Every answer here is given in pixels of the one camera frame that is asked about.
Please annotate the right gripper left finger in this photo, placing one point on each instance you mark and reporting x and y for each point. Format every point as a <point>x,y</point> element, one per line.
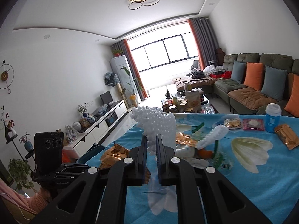
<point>98,196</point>

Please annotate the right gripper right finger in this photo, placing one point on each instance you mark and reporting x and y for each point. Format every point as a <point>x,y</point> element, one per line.
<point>203,195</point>

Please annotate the gold foil snack wrapper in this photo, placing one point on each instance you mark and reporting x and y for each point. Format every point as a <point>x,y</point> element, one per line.
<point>113,155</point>

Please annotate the orange peel piece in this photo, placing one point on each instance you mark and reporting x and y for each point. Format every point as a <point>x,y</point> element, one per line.
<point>205,154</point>

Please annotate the white tissue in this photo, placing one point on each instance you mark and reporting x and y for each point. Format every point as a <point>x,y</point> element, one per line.
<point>199,163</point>

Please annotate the pink sleeve left forearm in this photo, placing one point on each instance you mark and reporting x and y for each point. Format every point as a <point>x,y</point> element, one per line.
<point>34,204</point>

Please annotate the white black tv cabinet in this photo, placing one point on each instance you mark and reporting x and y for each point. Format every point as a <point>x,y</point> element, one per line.
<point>97,131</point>

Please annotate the blue floral tablecloth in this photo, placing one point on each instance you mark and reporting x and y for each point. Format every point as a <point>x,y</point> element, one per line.
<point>274,190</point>

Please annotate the cracker snack packet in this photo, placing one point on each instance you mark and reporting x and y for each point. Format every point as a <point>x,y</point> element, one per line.
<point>233,123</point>

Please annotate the small black monitor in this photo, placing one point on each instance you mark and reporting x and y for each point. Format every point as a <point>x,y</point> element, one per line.
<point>106,98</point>

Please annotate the pink snack packet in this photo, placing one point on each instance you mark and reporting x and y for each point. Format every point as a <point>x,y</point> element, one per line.
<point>253,124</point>

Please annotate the tall potted plant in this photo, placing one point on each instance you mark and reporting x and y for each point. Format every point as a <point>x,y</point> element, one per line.
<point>134,87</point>

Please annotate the cluttered coffee table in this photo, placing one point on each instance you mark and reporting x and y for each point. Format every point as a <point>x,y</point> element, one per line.
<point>193,101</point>

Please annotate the blue white plastic bottle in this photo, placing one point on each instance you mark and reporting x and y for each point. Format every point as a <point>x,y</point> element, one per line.
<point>273,113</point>

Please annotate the white standing air conditioner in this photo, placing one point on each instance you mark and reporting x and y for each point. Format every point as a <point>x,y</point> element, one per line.
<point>116,64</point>

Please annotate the orange cushion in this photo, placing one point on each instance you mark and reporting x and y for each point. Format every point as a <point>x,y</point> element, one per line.
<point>254,76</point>
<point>292,105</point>

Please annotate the green brown sectional sofa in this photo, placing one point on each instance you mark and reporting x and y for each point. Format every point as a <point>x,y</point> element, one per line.
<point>245,100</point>

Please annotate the grey blue cushion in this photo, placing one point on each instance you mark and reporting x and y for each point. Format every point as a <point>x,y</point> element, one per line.
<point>238,71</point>
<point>274,83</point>

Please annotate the round wall clock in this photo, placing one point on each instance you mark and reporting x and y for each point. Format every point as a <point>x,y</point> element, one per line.
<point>7,76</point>

